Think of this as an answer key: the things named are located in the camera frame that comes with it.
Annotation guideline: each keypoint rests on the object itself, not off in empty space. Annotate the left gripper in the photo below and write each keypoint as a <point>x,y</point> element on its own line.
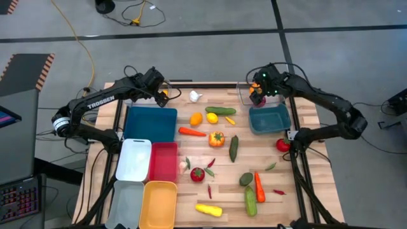
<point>152,79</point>

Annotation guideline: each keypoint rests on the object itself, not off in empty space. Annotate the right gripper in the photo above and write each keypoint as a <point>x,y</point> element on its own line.
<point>270,79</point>

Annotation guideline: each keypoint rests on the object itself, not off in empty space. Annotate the large white garlic bulb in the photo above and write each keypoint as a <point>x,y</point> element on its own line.
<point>194,96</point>

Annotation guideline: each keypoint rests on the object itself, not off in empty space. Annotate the small yellow pepper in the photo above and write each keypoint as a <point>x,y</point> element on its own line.
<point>230,120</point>

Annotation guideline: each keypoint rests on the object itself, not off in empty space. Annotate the orange fruit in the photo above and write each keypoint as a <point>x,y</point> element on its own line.
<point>196,119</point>

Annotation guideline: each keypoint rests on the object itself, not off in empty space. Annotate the orange carrot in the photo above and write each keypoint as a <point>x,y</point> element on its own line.
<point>190,131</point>
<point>259,189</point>

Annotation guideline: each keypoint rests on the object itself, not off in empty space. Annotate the yellow lemon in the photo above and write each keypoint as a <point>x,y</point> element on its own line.
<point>212,118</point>

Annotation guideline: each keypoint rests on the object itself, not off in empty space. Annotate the red tomato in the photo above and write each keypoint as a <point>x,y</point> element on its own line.
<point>197,175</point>
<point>282,145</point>

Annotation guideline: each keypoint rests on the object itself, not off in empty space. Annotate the dark green zucchini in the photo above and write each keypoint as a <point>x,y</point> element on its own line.
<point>233,149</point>

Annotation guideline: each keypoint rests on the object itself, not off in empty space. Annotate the orange bell pepper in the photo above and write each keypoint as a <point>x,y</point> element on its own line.
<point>216,139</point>

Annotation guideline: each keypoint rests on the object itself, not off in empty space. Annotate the small white garlic bulb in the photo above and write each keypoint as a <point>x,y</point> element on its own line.
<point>183,166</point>

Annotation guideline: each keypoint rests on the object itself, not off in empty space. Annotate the red chili pepper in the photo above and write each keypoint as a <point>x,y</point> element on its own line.
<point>279,192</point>
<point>209,191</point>
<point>211,163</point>

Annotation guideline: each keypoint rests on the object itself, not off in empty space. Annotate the green avocado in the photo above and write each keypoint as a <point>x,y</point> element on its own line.
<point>245,179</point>

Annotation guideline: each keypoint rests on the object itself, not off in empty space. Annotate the light green cucumber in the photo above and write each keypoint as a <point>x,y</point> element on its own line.
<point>250,202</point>

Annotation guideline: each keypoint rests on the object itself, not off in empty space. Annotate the yellow corn cob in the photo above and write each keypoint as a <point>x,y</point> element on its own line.
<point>208,210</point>

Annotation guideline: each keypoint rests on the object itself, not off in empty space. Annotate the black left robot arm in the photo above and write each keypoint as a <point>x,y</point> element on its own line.
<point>95,100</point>

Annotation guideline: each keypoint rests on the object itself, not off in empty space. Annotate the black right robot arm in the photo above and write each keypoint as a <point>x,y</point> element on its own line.
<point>318,95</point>

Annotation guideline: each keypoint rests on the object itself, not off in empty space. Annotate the clear plastic bin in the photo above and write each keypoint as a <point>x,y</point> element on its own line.
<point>143,101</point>
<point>243,97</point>

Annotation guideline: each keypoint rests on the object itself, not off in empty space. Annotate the teal plastic bin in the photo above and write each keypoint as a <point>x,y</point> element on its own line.
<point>270,120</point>

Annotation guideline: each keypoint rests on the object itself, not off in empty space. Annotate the blue plastic bin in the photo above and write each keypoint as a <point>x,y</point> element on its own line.
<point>149,124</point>

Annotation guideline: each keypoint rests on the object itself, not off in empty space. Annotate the red plastic bin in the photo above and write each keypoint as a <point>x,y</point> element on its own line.
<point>162,162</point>

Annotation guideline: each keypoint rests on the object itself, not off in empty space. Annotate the white plastic bin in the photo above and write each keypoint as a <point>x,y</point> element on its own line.
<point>133,160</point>

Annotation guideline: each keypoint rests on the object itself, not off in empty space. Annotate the yellow plastic bin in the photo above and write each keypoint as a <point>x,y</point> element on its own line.
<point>158,205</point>

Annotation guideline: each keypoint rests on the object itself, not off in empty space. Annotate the grey plastic bin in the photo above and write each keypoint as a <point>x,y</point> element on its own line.
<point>125,203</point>

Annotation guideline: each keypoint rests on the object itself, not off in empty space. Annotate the black pole stand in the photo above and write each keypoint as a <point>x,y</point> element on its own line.
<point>105,5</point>

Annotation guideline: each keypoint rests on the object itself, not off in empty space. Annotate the large hazard-striped floor mat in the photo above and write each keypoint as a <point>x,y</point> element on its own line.
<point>22,73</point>

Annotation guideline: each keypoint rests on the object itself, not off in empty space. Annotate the black equipment stand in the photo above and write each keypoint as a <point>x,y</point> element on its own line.
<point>399,101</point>

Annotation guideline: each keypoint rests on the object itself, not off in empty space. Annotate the grey side desk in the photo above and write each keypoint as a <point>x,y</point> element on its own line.
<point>19,152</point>

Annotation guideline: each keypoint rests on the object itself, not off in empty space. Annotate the monitor screen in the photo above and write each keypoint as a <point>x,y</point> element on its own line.
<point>8,117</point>

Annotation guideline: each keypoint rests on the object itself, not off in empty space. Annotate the black backlit keyboard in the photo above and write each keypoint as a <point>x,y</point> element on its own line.
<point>19,200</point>

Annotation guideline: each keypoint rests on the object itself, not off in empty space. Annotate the small hazard-striped floor mat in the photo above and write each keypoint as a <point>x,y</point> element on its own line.
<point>6,4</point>

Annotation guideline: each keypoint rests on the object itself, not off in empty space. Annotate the black metal rig frame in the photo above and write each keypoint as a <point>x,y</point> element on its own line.
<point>206,85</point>

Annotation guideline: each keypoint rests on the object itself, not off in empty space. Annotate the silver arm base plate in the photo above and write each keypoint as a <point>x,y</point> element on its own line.
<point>291,133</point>

